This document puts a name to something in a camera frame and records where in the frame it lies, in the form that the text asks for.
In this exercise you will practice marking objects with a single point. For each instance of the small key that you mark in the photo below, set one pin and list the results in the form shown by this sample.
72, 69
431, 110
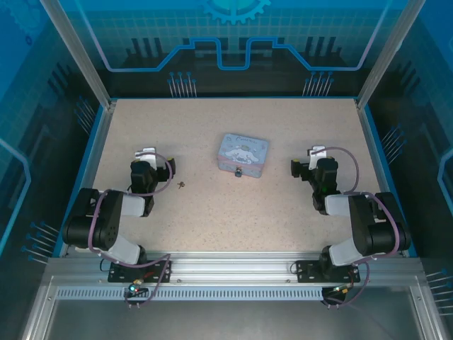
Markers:
181, 184

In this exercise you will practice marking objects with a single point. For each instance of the small metal padlock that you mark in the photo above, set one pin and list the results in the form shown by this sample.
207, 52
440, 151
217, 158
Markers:
239, 172

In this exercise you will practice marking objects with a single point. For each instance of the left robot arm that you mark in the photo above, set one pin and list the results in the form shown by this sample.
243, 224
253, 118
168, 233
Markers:
106, 226

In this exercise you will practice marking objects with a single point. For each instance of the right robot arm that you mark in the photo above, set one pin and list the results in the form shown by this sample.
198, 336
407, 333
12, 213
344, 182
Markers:
368, 226

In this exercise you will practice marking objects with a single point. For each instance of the small connector board with LED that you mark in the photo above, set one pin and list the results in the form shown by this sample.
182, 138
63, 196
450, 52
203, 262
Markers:
136, 289
343, 288

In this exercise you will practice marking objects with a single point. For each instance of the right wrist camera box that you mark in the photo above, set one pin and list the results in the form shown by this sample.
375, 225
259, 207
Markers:
316, 156

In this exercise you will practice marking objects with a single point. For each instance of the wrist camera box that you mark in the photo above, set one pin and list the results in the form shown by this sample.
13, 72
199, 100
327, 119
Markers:
316, 156
147, 156

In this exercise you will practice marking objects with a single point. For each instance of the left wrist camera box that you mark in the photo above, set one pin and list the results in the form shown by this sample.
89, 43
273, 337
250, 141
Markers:
147, 156

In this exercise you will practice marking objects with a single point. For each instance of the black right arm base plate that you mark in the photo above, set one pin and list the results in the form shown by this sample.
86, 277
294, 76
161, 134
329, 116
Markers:
308, 272

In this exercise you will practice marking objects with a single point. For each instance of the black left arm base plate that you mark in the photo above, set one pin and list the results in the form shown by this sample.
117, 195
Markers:
117, 272

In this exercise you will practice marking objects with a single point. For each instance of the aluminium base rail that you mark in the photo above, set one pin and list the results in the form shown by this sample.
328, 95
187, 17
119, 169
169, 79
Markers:
230, 269

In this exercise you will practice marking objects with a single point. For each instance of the aluminium frame post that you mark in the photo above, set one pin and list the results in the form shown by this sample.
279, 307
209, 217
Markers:
387, 53
79, 53

